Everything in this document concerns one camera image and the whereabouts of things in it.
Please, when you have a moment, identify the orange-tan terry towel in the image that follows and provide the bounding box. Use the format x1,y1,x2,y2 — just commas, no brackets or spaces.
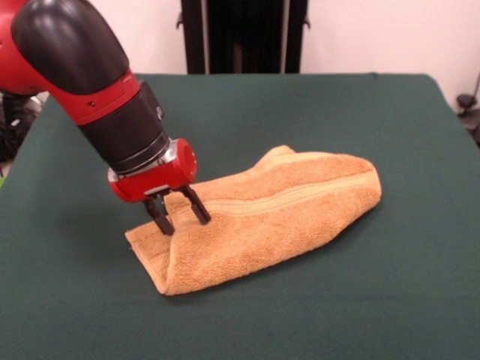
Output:
124,145,383,297

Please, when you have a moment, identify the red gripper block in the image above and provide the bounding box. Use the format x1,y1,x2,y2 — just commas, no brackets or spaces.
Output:
107,137,212,236

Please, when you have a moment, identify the dark tripod base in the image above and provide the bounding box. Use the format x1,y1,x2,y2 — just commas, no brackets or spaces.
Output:
455,93,480,148

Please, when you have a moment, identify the black robot pedestal stand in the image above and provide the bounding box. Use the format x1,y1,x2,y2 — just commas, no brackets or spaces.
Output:
174,0,312,74

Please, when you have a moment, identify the black cable bundle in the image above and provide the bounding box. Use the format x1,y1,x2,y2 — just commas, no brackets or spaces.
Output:
0,91,48,181

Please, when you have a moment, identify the dark green table cloth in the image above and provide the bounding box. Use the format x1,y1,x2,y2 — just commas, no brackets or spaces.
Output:
0,73,480,360

